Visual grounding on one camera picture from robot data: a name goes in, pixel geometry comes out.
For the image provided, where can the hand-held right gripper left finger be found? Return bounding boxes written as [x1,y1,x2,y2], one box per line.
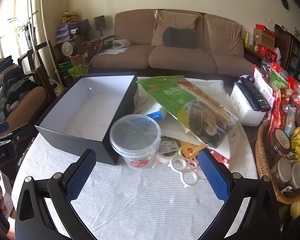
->
[14,148,98,240]

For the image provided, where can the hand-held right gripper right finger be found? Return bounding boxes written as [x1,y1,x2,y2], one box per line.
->
[197,149,282,240]

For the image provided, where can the black storage box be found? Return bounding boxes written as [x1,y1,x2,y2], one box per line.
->
[34,72,140,165]

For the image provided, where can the clear plastic tub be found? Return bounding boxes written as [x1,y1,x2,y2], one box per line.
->
[109,114,162,170]

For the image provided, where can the yellow packet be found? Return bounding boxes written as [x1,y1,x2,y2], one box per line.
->
[179,140,207,158]

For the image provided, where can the brown armchair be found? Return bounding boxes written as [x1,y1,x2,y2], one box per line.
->
[5,86,48,123]

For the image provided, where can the pile of clothes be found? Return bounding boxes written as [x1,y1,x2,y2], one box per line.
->
[0,57,40,127]

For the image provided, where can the wicker basket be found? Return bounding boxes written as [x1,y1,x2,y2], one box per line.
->
[254,120,300,204]

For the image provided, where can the white tape roll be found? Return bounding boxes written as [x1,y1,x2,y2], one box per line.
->
[155,140,182,164]

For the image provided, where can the white plastic bag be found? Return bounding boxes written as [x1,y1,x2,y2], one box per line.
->
[160,112,243,160]

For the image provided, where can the glass jar silver lid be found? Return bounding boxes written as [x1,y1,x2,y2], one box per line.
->
[270,157,293,188]
[290,162,300,189]

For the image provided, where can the white tissue box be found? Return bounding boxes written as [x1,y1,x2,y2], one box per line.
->
[230,81,267,127]

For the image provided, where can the dark wooden chair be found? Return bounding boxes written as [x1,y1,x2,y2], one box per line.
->
[17,41,65,90]

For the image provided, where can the brown plastic jar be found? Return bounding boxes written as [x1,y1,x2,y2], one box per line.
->
[271,129,292,160]

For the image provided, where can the green bag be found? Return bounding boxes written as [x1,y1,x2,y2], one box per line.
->
[68,64,87,79]

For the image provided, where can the black remote control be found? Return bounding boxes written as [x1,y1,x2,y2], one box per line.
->
[237,79,272,112]

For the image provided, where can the red gold snack packet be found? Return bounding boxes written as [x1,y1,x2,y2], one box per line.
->
[268,64,290,140]

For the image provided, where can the bunch of bananas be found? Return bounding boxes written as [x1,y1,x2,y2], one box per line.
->
[289,127,300,164]

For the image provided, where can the round tin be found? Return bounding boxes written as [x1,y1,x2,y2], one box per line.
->
[61,41,77,55]

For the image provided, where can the small blue packet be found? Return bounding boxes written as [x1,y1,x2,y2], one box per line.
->
[284,105,297,137]

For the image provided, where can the green seaweed packet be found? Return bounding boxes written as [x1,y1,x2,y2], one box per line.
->
[136,76,240,150]

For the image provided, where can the white red snack packet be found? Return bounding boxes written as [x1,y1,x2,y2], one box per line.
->
[253,65,274,120]

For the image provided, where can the white coat rack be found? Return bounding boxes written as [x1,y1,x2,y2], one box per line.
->
[24,0,61,85]

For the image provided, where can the potted plant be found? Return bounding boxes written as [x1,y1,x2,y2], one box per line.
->
[9,11,38,48]

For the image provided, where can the purple tissue packs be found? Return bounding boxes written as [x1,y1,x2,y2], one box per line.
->
[55,22,78,43]

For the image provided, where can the red clear snack packet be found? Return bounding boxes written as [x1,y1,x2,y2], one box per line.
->
[286,75,300,130]

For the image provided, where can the white papers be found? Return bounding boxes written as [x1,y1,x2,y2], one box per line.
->
[99,47,128,55]

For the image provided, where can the black speaker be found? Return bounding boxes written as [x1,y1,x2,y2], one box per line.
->
[94,15,107,31]
[77,19,92,34]

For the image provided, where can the brown sofa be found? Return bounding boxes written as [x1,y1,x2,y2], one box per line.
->
[92,9,257,77]

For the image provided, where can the yellow packets pile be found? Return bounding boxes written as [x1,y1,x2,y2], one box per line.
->
[62,11,80,25]

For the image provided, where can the white neck massager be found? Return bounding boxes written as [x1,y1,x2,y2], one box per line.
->
[112,39,129,48]

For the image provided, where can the red gift box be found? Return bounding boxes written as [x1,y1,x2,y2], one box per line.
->
[259,46,278,62]

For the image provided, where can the tan sofa cushion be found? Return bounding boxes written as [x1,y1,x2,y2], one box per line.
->
[151,10,198,47]
[206,16,244,58]

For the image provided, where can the dark lumbar pillow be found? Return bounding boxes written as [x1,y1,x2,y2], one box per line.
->
[162,27,198,49]

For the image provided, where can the dark wooden cabinet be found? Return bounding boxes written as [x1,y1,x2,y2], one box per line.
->
[275,25,300,80]

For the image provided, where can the cardboard box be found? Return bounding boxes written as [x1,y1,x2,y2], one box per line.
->
[253,29,276,51]

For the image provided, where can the white plastic ring holder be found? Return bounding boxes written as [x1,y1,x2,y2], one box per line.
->
[168,147,208,188]

